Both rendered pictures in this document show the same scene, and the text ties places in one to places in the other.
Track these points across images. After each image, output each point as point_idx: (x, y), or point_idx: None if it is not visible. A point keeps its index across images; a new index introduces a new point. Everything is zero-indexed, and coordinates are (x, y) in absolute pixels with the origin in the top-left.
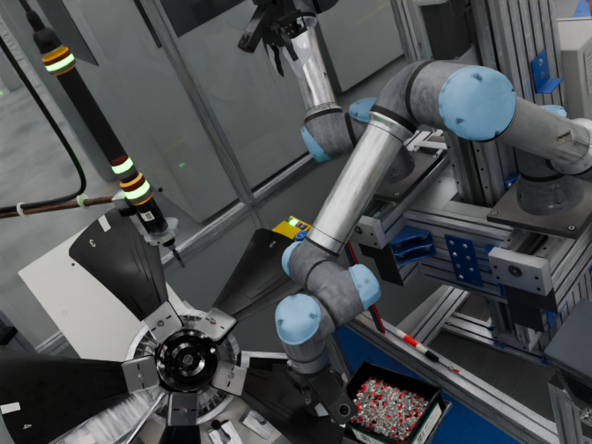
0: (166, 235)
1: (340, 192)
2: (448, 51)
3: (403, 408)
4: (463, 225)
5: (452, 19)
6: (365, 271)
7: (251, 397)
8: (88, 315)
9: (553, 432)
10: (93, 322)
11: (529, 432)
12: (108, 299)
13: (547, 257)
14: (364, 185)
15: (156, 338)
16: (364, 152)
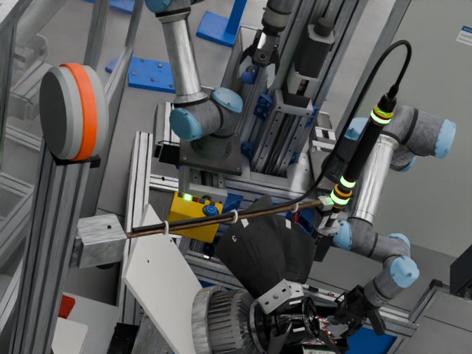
0: (339, 227)
1: (376, 187)
2: (315, 72)
3: (319, 326)
4: (277, 192)
5: (327, 53)
6: (406, 237)
7: (319, 336)
8: (168, 307)
9: (400, 315)
10: (171, 313)
11: (390, 319)
12: (171, 289)
13: None
14: (384, 182)
15: (265, 310)
16: (385, 161)
